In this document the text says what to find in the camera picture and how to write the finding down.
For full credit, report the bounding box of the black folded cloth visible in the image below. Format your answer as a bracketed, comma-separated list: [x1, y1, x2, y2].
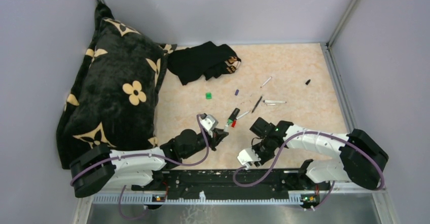
[167, 42, 241, 85]

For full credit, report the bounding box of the black green highlighter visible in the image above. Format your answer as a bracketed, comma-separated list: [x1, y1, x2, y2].
[227, 108, 240, 125]

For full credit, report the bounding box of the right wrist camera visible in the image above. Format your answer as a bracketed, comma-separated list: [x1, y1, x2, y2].
[237, 147, 261, 170]

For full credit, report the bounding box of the black floral plush pillow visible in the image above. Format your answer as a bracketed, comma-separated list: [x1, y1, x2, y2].
[56, 3, 176, 169]

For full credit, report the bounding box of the white pen with clip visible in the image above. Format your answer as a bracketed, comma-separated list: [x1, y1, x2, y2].
[263, 100, 286, 105]

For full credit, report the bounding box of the green small cap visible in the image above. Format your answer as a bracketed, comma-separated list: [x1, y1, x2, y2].
[205, 93, 212, 100]

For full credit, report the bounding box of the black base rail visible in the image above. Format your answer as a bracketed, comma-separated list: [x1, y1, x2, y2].
[131, 168, 331, 202]

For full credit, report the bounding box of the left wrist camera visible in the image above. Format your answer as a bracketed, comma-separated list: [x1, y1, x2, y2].
[200, 114, 219, 131]

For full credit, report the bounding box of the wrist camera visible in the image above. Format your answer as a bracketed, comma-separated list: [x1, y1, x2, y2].
[200, 114, 219, 131]
[237, 147, 261, 170]

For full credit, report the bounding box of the black thin pen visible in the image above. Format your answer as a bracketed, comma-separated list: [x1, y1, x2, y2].
[251, 95, 263, 113]

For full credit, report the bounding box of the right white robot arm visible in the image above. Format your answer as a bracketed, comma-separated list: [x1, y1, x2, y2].
[237, 118, 389, 190]

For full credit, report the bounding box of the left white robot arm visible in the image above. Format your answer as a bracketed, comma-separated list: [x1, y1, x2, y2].
[70, 128, 229, 198]

